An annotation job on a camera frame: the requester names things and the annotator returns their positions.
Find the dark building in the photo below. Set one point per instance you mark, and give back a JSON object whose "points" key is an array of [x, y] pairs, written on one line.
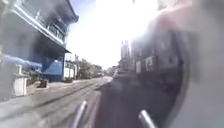
{"points": [[150, 60]]}

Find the row of trees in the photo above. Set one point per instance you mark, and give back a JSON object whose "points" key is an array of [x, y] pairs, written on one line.
{"points": [[88, 70]]}

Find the pale concrete post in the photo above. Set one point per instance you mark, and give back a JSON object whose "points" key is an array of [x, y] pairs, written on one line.
{"points": [[20, 81]]}

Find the blue and grey building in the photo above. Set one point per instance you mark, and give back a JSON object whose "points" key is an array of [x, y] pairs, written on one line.
{"points": [[36, 36]]}

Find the robot's own part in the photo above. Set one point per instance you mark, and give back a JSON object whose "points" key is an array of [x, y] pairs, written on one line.
{"points": [[147, 119], [78, 115]]}

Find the pale fence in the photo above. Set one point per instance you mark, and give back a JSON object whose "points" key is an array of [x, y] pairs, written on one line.
{"points": [[70, 71]]}

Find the grey concrete road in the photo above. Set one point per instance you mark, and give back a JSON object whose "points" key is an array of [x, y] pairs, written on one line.
{"points": [[63, 100]]}

